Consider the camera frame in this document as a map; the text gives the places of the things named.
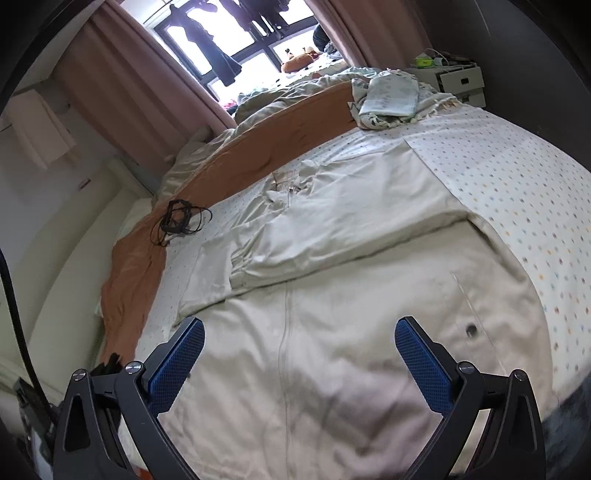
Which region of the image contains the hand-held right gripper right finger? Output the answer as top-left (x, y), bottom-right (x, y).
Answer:
top-left (393, 315), bottom-right (541, 480)

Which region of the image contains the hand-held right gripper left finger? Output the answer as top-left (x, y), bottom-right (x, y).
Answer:
top-left (53, 316), bottom-right (206, 480)

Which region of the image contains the beige jacket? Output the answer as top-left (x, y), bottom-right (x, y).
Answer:
top-left (152, 137), bottom-right (557, 480)

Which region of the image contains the blue grey shaggy rug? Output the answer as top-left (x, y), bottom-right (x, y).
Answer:
top-left (538, 388), bottom-right (591, 480)

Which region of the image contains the dotted white bed sheet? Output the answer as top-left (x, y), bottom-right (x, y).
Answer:
top-left (139, 104), bottom-right (591, 416)

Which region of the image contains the orange blanket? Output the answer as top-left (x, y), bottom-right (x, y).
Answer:
top-left (99, 83), bottom-right (365, 365)

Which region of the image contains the crumpled pale patterned cloth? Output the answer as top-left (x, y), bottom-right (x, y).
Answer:
top-left (351, 69), bottom-right (467, 130)

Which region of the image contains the white nightstand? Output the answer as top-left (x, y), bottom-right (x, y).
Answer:
top-left (406, 62), bottom-right (485, 109)

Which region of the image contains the long black hanging garment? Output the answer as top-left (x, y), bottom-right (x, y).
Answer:
top-left (168, 0), bottom-right (243, 86)

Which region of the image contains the orange plush toy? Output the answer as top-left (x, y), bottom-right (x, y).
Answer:
top-left (281, 46), bottom-right (319, 73)

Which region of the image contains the black hanging jacket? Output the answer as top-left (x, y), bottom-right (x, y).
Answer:
top-left (240, 0), bottom-right (301, 38)

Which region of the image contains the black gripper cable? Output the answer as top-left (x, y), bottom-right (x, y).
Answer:
top-left (0, 247), bottom-right (51, 409)

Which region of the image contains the black cable bundle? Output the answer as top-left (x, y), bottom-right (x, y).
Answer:
top-left (151, 199), bottom-right (214, 247)

